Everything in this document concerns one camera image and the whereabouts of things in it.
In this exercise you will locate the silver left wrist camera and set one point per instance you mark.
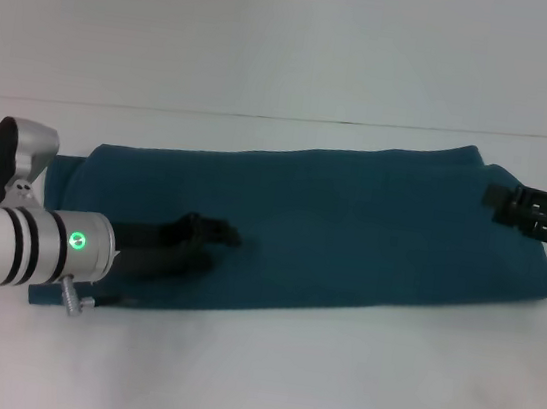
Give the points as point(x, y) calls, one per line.
point(7, 159)

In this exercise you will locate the teal t-shirt with FREE print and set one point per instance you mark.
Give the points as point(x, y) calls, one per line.
point(353, 215)

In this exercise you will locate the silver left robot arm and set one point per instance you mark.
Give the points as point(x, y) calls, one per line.
point(21, 247)

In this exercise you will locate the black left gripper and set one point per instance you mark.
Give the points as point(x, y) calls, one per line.
point(152, 246)

